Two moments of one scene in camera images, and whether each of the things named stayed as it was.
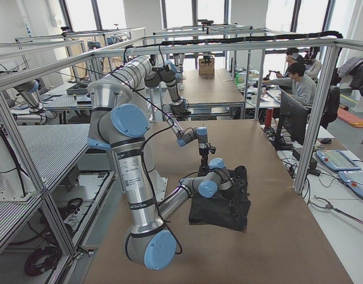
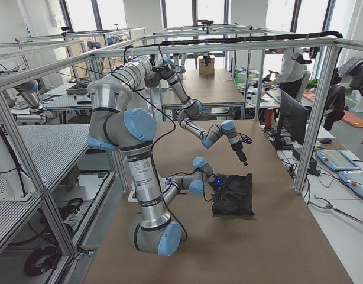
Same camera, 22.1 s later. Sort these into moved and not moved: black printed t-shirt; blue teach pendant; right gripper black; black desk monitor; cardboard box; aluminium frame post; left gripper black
Moved: right gripper black; left gripper black; black printed t-shirt
Not moved: blue teach pendant; black desk monitor; cardboard box; aluminium frame post
